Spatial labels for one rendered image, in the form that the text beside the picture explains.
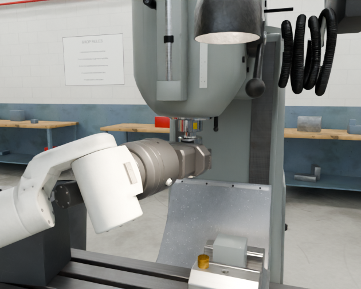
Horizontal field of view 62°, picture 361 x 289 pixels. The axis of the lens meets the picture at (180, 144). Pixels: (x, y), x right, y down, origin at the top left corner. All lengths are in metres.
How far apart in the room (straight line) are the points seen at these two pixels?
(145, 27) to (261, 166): 0.59
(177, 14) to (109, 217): 0.30
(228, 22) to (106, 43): 5.29
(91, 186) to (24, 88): 6.24
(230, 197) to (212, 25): 0.72
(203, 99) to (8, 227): 0.32
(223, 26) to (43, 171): 0.26
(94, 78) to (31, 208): 5.30
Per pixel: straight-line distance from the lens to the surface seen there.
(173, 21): 0.48
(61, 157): 0.40
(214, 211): 0.97
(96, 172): 0.39
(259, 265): 0.68
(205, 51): 0.49
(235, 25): 0.32
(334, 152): 4.90
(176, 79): 0.46
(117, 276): 0.81
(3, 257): 0.84
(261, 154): 0.95
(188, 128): 0.57
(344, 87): 4.86
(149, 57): 0.52
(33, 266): 0.81
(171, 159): 0.47
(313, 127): 4.27
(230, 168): 0.98
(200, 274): 0.61
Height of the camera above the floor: 1.35
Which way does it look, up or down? 9 degrees down
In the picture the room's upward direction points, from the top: straight up
